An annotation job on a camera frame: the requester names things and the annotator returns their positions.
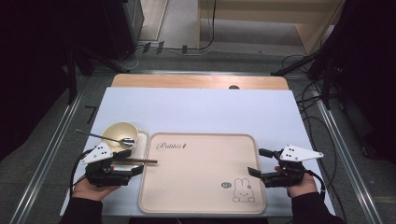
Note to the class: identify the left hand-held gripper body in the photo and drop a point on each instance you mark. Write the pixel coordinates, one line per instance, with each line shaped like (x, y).
(102, 174)

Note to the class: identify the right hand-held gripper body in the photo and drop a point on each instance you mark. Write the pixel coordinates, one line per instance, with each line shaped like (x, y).
(291, 174)

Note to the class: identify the metal spoon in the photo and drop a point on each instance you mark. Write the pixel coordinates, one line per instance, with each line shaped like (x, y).
(127, 142)

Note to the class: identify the pair of brown chopsticks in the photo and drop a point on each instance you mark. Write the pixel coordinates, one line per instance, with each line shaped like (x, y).
(146, 160)

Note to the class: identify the cream bowl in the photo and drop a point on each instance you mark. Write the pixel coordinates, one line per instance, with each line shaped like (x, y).
(116, 130)

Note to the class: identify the beige tray with rabbit print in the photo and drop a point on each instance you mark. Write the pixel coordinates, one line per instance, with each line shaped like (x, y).
(199, 174)

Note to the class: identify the person's right hand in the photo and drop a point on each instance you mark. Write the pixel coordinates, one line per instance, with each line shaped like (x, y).
(303, 189)

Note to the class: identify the person's left hand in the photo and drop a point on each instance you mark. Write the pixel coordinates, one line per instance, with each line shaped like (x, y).
(90, 191)

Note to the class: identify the white table cover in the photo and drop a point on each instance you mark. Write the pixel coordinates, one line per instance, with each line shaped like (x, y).
(199, 109)

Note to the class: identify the black stand leg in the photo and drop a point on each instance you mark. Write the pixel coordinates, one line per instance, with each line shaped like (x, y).
(295, 65)

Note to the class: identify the black tripod stand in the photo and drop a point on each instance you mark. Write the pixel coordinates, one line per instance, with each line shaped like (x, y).
(72, 77)

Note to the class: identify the black power plug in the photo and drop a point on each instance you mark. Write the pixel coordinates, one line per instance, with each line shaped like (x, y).
(146, 47)
(160, 47)
(184, 49)

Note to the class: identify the dark cabinet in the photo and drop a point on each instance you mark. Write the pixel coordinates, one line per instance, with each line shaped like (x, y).
(121, 28)

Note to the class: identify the light wooden cabinet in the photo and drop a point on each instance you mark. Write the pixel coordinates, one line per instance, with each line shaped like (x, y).
(314, 34)

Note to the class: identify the aluminium rail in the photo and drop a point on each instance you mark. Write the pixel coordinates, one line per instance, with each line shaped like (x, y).
(348, 161)
(46, 161)

